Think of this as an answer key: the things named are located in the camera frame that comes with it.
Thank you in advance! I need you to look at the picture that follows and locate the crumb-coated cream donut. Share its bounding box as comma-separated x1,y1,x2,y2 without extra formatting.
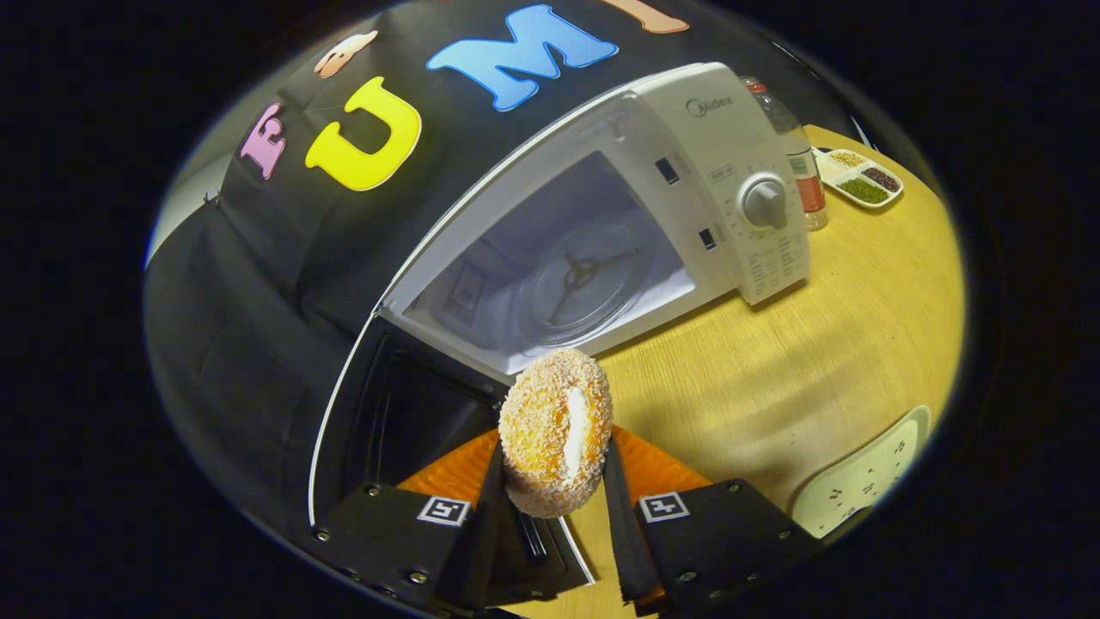
498,348,614,519

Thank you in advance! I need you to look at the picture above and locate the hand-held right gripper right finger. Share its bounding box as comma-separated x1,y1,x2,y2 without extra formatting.
602,426,819,616

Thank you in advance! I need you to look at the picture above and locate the divided plate with grains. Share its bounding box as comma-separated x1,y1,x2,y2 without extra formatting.
812,148,905,210

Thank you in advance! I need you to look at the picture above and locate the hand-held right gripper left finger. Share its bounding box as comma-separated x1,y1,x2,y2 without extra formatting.
312,428,516,616

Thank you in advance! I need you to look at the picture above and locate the clear plastic bottle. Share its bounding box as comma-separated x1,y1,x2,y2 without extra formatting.
741,76,830,231

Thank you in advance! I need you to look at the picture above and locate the glass turntable plate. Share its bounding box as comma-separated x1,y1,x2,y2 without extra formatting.
516,219,664,346

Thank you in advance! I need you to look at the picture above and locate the small white square plate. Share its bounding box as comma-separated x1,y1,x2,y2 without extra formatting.
792,406,932,540

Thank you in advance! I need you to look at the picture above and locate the white microwave oven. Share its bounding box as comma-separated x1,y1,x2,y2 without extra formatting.
308,62,813,594

